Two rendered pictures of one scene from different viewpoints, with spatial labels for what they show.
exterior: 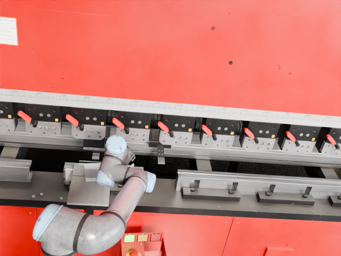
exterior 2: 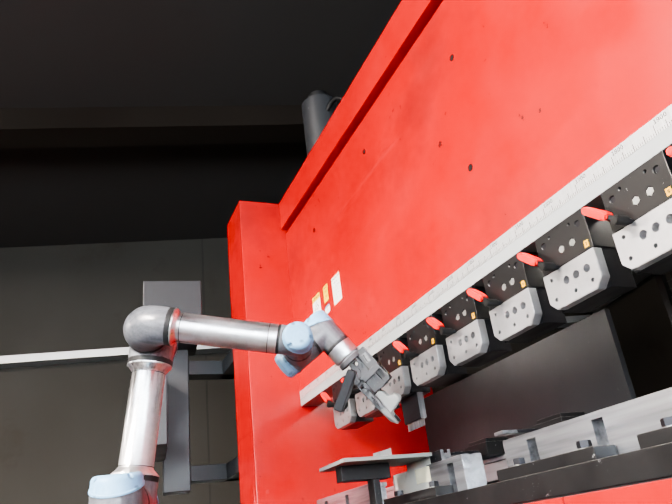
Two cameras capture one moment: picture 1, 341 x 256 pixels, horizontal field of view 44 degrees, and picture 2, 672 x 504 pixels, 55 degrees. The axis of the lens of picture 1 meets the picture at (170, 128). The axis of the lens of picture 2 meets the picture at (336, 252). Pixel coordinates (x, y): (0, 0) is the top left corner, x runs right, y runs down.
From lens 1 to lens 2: 231 cm
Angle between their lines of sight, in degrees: 91
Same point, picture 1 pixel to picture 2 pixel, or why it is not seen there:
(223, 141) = (518, 311)
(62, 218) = not seen: hidden behind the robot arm
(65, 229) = not seen: hidden behind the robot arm
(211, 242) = not seen: outside the picture
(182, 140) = (471, 342)
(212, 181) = (554, 433)
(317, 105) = (618, 117)
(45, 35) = (352, 273)
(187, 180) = (517, 446)
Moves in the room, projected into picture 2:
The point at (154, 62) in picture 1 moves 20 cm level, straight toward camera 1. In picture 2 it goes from (413, 234) to (348, 232)
